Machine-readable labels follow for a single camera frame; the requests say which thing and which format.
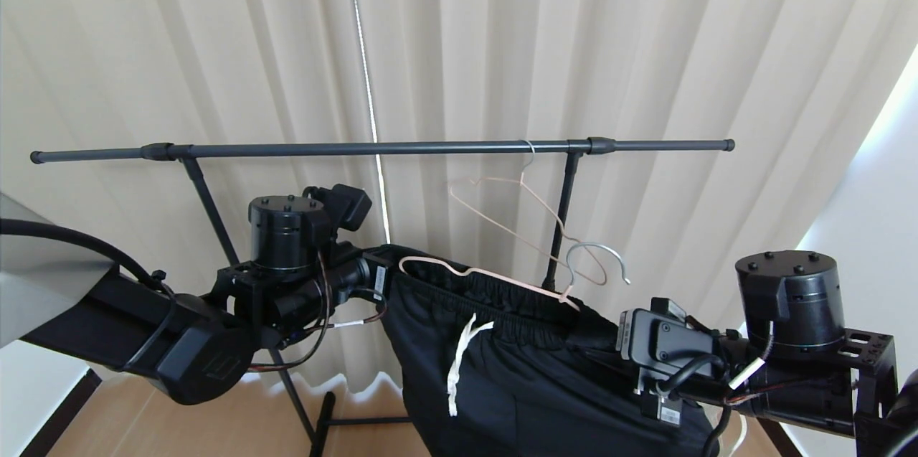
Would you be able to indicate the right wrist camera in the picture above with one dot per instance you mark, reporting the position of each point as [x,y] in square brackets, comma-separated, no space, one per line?
[667,342]

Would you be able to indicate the beige curtain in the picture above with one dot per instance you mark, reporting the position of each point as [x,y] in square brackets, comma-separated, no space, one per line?
[574,34]

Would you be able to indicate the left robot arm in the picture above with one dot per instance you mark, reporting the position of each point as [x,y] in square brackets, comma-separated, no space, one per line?
[179,342]

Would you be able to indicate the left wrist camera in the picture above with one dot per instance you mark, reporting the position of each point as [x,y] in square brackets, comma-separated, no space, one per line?
[344,202]

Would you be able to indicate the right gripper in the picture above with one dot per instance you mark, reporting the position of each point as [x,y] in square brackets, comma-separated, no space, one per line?
[696,392]

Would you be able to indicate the black clothes rack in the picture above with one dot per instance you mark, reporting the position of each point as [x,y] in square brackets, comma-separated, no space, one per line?
[358,149]

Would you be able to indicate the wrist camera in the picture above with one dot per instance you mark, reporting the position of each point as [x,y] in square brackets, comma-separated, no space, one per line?
[344,202]
[667,342]

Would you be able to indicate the pink clothes hanger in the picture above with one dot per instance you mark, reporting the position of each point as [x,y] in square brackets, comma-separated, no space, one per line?
[495,224]
[502,278]

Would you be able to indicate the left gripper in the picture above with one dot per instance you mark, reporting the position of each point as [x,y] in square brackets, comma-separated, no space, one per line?
[362,274]

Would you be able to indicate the black shorts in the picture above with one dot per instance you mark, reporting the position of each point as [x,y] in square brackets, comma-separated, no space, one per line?
[538,385]

